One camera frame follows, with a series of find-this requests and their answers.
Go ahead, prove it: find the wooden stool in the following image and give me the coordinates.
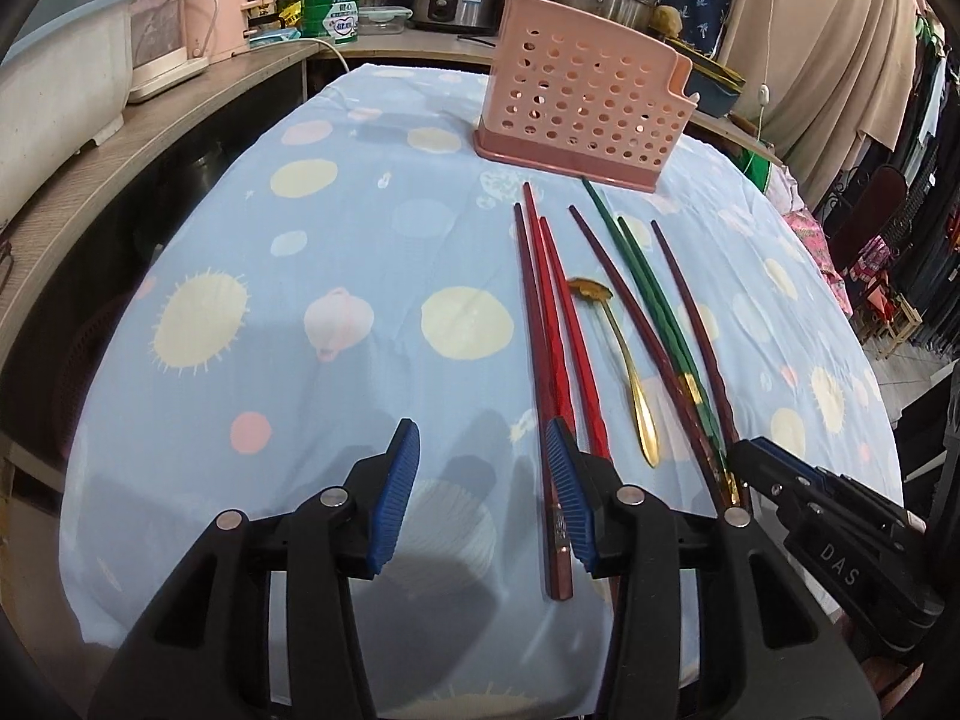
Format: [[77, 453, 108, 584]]
[[862, 289, 923, 357]]

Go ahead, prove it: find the pink electric kettle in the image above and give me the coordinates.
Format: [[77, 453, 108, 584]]
[[182, 0, 252, 65]]

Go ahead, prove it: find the pink floral cloth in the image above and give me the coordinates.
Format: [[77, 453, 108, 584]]
[[780, 165, 856, 316]]

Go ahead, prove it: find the beige curtain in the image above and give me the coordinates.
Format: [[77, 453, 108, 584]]
[[712, 0, 927, 188]]

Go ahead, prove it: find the white power cable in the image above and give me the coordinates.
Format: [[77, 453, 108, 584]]
[[304, 36, 350, 68]]

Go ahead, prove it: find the white cord with switch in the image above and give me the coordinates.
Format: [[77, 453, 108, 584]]
[[750, 0, 777, 147]]

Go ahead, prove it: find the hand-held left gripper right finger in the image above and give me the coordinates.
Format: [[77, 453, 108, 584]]
[[544, 417, 878, 720]]

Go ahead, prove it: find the glass food container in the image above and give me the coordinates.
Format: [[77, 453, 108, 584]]
[[358, 4, 413, 37]]

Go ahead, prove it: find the green chopstick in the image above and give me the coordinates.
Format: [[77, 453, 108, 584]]
[[582, 178, 743, 507], [616, 216, 740, 481]]

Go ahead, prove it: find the pink perforated utensil holder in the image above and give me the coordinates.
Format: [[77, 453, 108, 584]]
[[474, 0, 700, 192]]

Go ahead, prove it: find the gold spoon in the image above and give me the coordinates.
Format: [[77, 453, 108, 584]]
[[566, 277, 661, 469]]

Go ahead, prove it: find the green tin can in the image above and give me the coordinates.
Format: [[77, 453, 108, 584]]
[[300, 0, 365, 40]]

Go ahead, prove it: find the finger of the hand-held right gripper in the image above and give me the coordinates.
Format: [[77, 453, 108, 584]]
[[729, 436, 826, 515]]

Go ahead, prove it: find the blue printed tablecloth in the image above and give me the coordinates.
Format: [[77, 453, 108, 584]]
[[58, 62, 905, 720]]

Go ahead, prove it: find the dark red chopstick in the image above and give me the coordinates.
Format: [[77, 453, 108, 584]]
[[568, 204, 732, 503], [651, 220, 743, 455], [514, 202, 575, 602]]

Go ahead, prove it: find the rack of hanging clothes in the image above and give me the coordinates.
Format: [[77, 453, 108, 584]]
[[847, 7, 960, 361]]

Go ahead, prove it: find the pale blue plastic bin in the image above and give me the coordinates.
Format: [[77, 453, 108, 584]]
[[0, 0, 140, 222]]

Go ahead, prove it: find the green bag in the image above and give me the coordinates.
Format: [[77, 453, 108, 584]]
[[739, 139, 781, 192]]

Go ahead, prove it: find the stack of blue bowls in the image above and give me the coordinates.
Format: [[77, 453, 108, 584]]
[[686, 52, 747, 119]]

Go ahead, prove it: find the dark metal chair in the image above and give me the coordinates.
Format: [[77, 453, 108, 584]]
[[817, 165, 908, 271]]

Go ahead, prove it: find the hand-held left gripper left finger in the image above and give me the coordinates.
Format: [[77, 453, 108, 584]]
[[88, 418, 422, 720]]

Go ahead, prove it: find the white clear-lidded appliance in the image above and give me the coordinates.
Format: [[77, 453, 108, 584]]
[[124, 0, 211, 104]]

